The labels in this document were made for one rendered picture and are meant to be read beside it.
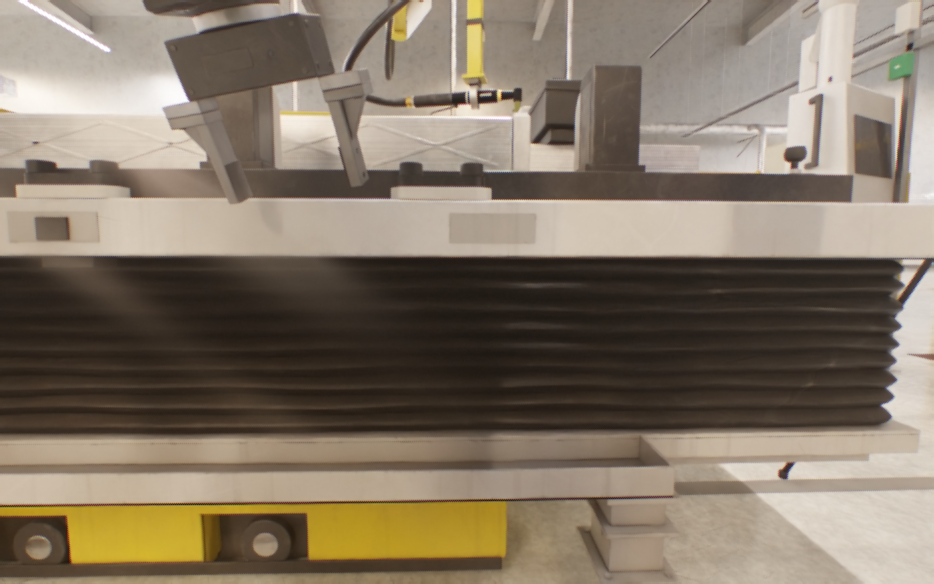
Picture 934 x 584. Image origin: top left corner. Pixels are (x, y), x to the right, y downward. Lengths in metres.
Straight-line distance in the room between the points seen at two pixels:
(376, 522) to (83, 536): 0.66
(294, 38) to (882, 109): 3.72
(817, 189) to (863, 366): 0.53
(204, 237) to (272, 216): 0.08
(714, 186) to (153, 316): 0.95
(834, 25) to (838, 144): 0.83
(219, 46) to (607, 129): 0.43
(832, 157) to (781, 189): 2.79
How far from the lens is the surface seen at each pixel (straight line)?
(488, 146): 0.77
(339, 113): 0.47
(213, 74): 0.50
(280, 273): 0.90
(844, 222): 0.71
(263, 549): 1.35
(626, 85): 0.65
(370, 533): 1.20
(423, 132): 0.77
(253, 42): 0.48
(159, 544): 1.38
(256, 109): 0.66
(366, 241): 0.54
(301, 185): 0.61
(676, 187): 0.64
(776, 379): 1.09
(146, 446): 1.07
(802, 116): 3.63
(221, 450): 1.01
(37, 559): 1.63
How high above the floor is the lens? 0.78
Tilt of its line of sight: 6 degrees down
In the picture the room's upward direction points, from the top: straight up
